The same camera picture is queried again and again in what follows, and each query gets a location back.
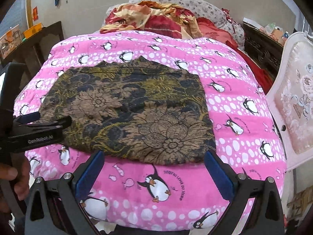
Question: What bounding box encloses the red orange floral quilt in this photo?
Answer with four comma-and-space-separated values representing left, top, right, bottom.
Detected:
100, 1, 272, 95

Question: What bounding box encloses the white paper sheet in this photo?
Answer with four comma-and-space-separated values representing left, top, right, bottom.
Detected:
243, 17, 264, 28

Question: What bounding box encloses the dark carved wooden headboard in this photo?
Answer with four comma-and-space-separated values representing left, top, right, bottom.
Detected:
242, 22, 285, 79

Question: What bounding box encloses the person's left hand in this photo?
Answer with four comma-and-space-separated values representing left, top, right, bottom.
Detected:
0, 156, 31, 213

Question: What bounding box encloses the dark floral print garment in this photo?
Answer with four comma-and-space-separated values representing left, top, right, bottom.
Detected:
39, 56, 217, 165

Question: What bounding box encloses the grey floral pillow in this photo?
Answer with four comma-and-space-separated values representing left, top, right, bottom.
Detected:
128, 0, 245, 49

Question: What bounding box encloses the dark wooden cabinet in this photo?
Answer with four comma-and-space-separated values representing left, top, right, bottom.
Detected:
0, 21, 64, 84

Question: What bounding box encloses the orange box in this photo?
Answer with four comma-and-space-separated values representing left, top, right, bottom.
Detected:
23, 23, 43, 38

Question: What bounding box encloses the pink penguin print blanket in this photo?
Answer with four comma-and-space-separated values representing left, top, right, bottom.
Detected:
12, 31, 286, 233

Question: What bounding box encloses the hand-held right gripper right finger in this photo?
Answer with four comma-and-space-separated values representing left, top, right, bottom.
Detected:
204, 150, 285, 235

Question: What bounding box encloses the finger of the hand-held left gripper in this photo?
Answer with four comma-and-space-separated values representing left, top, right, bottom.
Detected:
15, 116, 72, 134
13, 112, 41, 125

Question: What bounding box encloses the printed brown carton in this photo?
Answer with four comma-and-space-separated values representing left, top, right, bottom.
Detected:
0, 24, 21, 54

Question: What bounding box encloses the brown cardboard box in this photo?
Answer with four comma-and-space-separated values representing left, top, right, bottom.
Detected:
271, 28, 284, 42

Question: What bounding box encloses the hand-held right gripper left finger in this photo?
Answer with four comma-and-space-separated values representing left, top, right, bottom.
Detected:
24, 150, 105, 235

